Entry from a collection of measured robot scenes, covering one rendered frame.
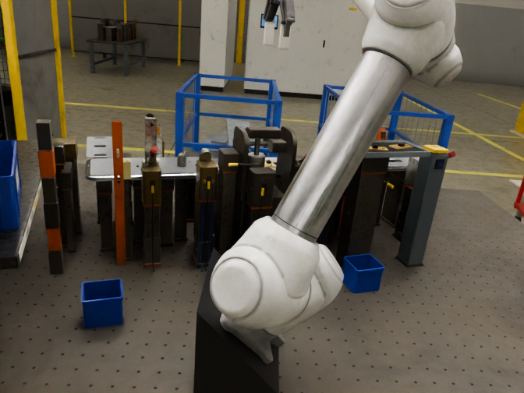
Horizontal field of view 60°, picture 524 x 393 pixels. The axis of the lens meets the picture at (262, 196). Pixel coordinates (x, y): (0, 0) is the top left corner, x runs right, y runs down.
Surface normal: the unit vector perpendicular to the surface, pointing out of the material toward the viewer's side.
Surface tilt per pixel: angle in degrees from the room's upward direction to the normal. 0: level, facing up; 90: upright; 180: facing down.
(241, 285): 69
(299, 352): 0
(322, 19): 90
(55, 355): 0
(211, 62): 90
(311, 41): 90
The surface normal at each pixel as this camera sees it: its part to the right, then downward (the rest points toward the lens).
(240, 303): -0.48, -0.14
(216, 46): -0.02, 0.37
